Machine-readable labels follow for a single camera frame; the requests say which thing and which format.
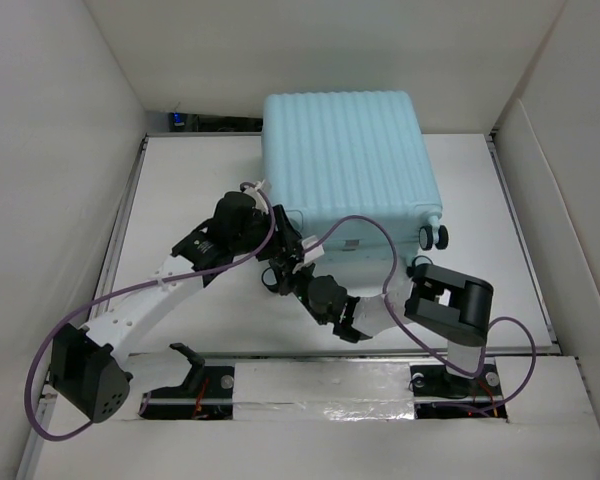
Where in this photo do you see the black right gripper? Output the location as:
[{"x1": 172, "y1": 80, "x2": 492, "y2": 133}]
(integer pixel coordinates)
[{"x1": 267, "y1": 257, "x2": 328, "y2": 326}]

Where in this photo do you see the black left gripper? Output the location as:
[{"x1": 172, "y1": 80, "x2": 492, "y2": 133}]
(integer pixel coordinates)
[{"x1": 232, "y1": 206, "x2": 303, "y2": 261}]

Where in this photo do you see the light blue hard-shell suitcase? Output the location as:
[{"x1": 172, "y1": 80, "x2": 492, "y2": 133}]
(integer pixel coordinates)
[{"x1": 261, "y1": 91, "x2": 449, "y2": 266}]

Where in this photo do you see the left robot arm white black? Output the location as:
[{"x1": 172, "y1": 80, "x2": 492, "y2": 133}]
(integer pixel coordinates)
[{"x1": 50, "y1": 188, "x2": 302, "y2": 423}]

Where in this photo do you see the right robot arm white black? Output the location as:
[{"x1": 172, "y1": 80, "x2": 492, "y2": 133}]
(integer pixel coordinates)
[{"x1": 267, "y1": 260, "x2": 494, "y2": 393}]

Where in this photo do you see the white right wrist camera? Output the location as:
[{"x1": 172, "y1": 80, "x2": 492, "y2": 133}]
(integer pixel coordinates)
[{"x1": 300, "y1": 235, "x2": 324, "y2": 266}]

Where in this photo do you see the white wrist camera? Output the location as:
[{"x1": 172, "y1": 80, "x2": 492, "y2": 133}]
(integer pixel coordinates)
[
  {"x1": 240, "y1": 179, "x2": 270, "y2": 199},
  {"x1": 300, "y1": 235, "x2": 324, "y2": 266}
]

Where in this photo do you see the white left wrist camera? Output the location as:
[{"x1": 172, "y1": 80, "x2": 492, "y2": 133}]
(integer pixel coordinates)
[{"x1": 240, "y1": 179, "x2": 270, "y2": 199}]

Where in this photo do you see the metal base rail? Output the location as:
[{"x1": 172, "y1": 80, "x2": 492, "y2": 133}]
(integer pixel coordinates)
[{"x1": 39, "y1": 349, "x2": 511, "y2": 421}]

